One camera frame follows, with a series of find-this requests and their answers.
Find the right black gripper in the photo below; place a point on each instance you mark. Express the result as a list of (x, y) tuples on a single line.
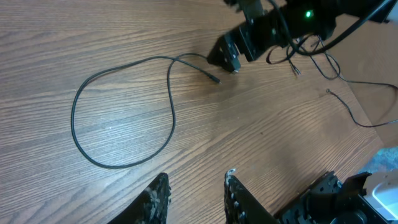
[(261, 30)]

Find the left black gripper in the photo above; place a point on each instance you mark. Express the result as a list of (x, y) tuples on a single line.
[(326, 200)]

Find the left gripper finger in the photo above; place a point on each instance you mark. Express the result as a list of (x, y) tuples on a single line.
[(150, 206)]

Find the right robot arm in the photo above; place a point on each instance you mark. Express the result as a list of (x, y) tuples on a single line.
[(318, 17)]

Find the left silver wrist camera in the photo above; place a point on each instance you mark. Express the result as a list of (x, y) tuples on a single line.
[(382, 194)]

